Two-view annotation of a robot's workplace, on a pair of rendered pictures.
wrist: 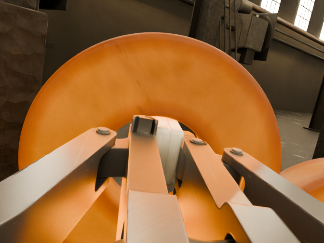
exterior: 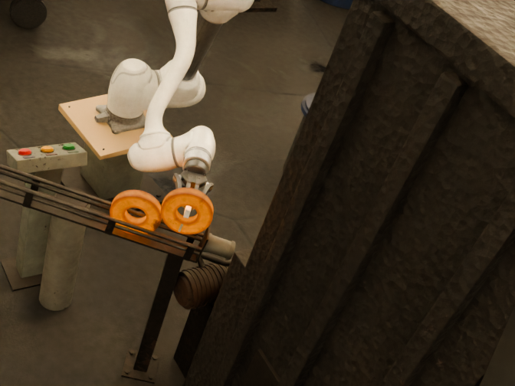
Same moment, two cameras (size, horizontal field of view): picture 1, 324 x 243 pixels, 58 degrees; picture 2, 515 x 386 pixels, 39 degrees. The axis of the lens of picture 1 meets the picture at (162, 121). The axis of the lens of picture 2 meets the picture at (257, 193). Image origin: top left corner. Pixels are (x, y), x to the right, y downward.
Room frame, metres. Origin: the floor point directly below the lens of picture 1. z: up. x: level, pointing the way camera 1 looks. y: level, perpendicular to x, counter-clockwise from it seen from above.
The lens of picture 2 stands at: (1.78, 0.10, 2.17)
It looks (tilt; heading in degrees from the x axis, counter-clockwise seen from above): 38 degrees down; 177
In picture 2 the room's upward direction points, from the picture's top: 21 degrees clockwise
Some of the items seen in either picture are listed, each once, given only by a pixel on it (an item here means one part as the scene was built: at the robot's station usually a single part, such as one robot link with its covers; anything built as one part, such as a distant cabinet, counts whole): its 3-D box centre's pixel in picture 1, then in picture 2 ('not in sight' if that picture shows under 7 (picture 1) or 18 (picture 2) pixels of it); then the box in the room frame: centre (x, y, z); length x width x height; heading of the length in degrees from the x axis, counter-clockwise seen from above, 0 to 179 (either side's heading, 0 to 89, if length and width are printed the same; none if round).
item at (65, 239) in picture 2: not in sight; (63, 251); (0.01, -0.39, 0.26); 0.12 x 0.12 x 0.52
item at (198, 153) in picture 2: not in sight; (196, 163); (-0.05, -0.03, 0.78); 0.09 x 0.06 x 0.09; 97
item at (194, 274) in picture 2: not in sight; (195, 322); (0.13, 0.14, 0.27); 0.22 x 0.13 x 0.53; 132
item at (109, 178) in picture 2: not in sight; (114, 158); (-0.71, -0.43, 0.16); 0.40 x 0.40 x 0.31; 50
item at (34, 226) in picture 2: not in sight; (38, 213); (-0.08, -0.52, 0.31); 0.24 x 0.16 x 0.62; 132
